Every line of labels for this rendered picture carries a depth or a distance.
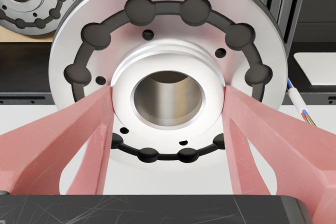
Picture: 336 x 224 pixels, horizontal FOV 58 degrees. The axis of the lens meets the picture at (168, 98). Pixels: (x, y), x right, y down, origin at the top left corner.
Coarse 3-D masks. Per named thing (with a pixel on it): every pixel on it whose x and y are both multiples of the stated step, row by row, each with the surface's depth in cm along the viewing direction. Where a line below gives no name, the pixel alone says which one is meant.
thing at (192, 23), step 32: (96, 0) 11; (128, 0) 11; (160, 0) 11; (192, 0) 11; (224, 0) 11; (64, 32) 11; (96, 32) 12; (128, 32) 11; (160, 32) 11; (192, 32) 11; (224, 32) 11; (256, 32) 11; (64, 64) 12; (96, 64) 12; (224, 64) 12; (256, 64) 13; (64, 96) 13; (256, 96) 13; (128, 160) 16; (160, 160) 15; (192, 160) 16
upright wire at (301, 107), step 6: (288, 78) 14; (288, 84) 14; (288, 90) 13; (294, 90) 13; (294, 96) 13; (300, 96) 13; (294, 102) 13; (300, 102) 12; (300, 108) 12; (306, 108) 12; (300, 114) 12; (306, 114) 12; (306, 120) 12; (312, 120) 11
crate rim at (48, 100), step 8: (264, 0) 22; (272, 0) 22; (280, 0) 22; (272, 8) 22; (0, 96) 29; (8, 96) 29; (16, 96) 29; (24, 96) 29; (32, 96) 29; (40, 96) 29; (48, 96) 27; (0, 104) 28; (8, 104) 28; (16, 104) 28; (24, 104) 28; (32, 104) 28; (40, 104) 28; (48, 104) 28
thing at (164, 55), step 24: (144, 48) 12; (168, 48) 11; (192, 48) 12; (120, 72) 12; (144, 72) 12; (192, 72) 12; (216, 72) 12; (120, 96) 12; (216, 96) 12; (120, 120) 13; (144, 120) 13; (168, 120) 14; (192, 120) 13; (216, 120) 13
